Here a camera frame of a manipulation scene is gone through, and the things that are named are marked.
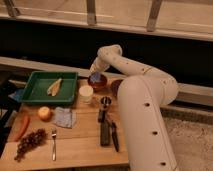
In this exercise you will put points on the bunch of dark grapes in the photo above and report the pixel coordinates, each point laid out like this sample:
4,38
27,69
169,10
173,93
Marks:
30,142

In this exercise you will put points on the grey blue cloth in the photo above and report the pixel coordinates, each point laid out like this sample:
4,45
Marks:
64,117

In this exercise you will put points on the silver fork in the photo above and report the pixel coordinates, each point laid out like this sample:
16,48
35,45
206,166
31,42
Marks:
54,134

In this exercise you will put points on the black ice cream scoop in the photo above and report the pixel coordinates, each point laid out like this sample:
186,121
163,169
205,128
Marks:
105,103

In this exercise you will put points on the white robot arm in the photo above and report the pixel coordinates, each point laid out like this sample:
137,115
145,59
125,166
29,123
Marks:
140,96

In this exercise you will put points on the purple bowl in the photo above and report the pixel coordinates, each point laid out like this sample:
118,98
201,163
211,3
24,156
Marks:
115,86

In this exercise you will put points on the white cup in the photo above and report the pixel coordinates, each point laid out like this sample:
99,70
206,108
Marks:
86,93

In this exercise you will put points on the red chili pepper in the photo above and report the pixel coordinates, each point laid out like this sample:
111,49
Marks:
24,126

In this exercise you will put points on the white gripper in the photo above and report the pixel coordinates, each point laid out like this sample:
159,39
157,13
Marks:
98,65

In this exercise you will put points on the blue sponge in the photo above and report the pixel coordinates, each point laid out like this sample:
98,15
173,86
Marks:
95,77

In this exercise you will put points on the yellow apple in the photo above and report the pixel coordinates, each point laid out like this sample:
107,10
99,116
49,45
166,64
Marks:
44,113

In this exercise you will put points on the green plastic tray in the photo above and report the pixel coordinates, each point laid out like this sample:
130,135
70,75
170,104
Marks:
35,92

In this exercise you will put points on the yellow banana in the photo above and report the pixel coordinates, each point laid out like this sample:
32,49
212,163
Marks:
54,87

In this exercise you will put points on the red bowl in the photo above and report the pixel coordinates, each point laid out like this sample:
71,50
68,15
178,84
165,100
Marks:
98,85

